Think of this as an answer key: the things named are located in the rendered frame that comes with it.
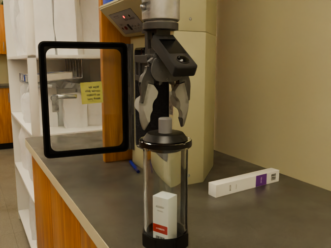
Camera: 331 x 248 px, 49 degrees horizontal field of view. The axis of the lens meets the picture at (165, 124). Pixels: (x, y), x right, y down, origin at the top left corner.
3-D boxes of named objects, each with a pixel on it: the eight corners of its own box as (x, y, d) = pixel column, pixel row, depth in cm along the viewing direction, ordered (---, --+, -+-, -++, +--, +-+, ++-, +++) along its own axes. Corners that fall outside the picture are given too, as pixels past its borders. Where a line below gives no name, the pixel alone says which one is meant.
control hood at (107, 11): (130, 37, 133) (129, 8, 131) (174, 30, 105) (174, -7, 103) (99, 36, 128) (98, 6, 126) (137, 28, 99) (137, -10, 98)
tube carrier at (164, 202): (201, 236, 78) (202, 139, 75) (164, 255, 71) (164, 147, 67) (166, 221, 86) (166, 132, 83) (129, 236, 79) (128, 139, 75)
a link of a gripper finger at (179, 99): (182, 117, 83) (169, 79, 80) (196, 121, 77) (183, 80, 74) (170, 123, 81) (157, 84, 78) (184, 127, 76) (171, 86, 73)
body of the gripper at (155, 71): (165, 82, 81) (165, 26, 79) (185, 84, 74) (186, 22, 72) (133, 83, 78) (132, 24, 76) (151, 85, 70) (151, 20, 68)
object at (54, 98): (59, 111, 124) (58, 95, 123) (52, 112, 123) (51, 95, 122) (58, 111, 126) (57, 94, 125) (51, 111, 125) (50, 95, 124)
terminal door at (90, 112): (129, 151, 138) (127, 42, 131) (44, 159, 126) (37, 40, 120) (128, 150, 139) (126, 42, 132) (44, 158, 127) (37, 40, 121)
